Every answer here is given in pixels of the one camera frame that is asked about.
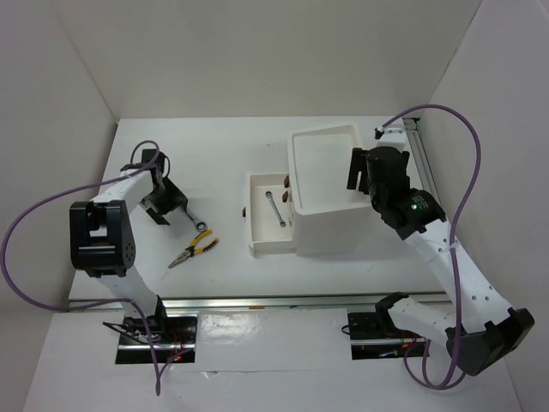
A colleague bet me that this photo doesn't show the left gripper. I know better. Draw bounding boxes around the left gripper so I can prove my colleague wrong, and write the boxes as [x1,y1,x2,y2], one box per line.
[138,177,188,226]

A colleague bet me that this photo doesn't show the large ratchet wrench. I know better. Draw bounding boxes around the large ratchet wrench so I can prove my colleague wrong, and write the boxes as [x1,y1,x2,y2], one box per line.
[184,208,208,233]

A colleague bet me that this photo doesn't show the yellow black pliers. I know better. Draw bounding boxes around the yellow black pliers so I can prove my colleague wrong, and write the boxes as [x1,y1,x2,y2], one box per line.
[168,229,220,269]

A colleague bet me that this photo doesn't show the small ratchet wrench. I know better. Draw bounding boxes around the small ratchet wrench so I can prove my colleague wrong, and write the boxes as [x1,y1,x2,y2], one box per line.
[265,191,287,227]

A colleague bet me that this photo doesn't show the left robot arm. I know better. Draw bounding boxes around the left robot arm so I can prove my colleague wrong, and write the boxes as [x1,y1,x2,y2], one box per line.
[69,148,187,343]

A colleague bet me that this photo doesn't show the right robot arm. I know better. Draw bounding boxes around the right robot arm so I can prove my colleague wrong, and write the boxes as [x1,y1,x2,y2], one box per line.
[347,146,534,376]

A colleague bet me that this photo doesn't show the white drawer cabinet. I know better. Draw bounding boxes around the white drawer cabinet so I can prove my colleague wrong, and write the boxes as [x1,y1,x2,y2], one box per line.
[287,123,372,257]

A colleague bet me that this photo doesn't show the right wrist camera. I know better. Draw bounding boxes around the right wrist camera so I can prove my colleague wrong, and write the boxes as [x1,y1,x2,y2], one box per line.
[374,125,407,152]

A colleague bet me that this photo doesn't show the right aluminium rail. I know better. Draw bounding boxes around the right aluminium rail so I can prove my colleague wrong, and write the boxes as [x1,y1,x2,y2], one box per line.
[403,118,439,200]

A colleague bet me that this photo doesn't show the aluminium rail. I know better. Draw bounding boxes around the aluminium rail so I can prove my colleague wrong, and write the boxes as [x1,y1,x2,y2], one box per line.
[66,291,449,313]
[403,118,439,200]

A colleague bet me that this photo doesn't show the front aluminium rail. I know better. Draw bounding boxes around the front aluminium rail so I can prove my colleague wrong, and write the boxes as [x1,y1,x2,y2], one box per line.
[66,291,449,313]

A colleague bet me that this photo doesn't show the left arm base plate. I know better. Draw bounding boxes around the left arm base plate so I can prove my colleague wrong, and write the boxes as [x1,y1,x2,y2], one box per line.
[103,314,198,365]

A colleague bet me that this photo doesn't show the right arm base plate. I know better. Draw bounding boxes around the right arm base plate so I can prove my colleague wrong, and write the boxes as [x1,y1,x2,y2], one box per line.
[341,312,425,361]

